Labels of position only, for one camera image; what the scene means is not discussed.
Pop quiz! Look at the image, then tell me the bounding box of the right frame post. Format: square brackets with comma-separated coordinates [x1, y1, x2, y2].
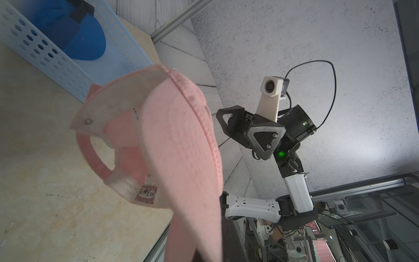
[151, 0, 214, 44]

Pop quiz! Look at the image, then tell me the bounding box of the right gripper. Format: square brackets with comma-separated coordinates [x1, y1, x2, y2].
[216, 105, 287, 160]

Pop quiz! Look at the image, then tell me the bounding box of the light blue plastic basket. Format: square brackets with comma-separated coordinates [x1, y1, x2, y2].
[1, 1, 153, 102]

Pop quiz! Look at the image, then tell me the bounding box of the aluminium mounting rail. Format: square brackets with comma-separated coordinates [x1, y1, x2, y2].
[311, 171, 419, 203]

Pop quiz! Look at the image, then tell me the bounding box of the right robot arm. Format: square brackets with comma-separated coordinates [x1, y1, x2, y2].
[216, 105, 318, 230]

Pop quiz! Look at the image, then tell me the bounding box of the blue baseball cap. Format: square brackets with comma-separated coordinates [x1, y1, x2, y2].
[10, 0, 106, 61]

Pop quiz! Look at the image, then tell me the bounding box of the right camera cable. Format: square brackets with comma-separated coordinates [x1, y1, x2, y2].
[283, 59, 338, 130]

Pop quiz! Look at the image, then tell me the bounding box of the pink baseball cap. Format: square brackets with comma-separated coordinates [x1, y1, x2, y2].
[71, 64, 224, 262]

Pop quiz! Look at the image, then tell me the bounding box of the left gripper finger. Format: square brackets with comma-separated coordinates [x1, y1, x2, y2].
[196, 216, 248, 262]

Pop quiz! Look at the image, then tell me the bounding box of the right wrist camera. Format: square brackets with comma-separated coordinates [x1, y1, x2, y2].
[256, 76, 289, 122]

